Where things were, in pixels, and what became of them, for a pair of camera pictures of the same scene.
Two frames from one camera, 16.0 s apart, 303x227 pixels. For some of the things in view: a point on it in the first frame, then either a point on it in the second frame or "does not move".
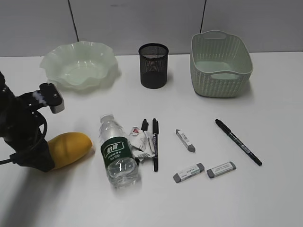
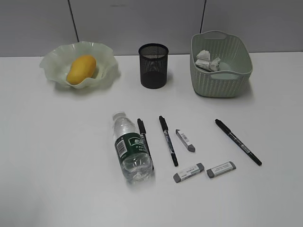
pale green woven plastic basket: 220,64 does not move
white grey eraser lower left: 193,170 does not move
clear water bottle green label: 117,152 → 136,161
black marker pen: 155,135 → 165,129
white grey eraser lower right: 221,169 does not move
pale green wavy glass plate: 82,65 does not move
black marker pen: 144,127 → 143,131
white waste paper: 141,144 → 203,61
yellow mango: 69,148 → 83,67
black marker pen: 238,142 does not move
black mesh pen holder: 153,58 does not move
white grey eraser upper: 185,140 does not move
